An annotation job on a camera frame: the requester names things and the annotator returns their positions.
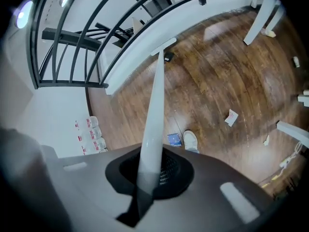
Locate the black metal railing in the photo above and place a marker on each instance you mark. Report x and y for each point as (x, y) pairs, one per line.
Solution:
(72, 83)

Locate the person's left shoe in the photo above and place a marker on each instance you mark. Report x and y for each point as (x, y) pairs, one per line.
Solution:
(191, 140)

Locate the three water jugs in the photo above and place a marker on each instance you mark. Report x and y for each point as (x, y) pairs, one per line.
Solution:
(95, 146)

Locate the yellow black hazard tape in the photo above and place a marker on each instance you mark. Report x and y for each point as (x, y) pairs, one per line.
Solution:
(270, 181)

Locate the white power strip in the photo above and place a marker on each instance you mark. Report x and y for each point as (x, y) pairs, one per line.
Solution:
(284, 163)

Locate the dome ceiling lamp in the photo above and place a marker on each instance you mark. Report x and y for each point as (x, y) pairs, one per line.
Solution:
(23, 14)
(64, 1)

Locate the blue packet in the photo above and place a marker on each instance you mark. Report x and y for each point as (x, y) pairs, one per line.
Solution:
(174, 139)

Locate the white broom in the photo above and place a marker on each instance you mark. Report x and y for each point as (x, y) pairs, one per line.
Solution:
(154, 117)

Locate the white table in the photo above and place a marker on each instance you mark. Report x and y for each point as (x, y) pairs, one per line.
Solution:
(259, 13)

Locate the white paper scrap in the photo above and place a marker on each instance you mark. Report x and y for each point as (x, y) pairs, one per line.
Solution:
(231, 117)

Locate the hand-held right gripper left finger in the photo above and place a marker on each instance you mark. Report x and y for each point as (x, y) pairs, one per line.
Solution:
(96, 190)

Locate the small white plastic cylinder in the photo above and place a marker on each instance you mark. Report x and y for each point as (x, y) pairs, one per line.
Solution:
(296, 62)

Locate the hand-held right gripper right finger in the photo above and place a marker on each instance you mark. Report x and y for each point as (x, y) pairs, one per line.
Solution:
(205, 202)

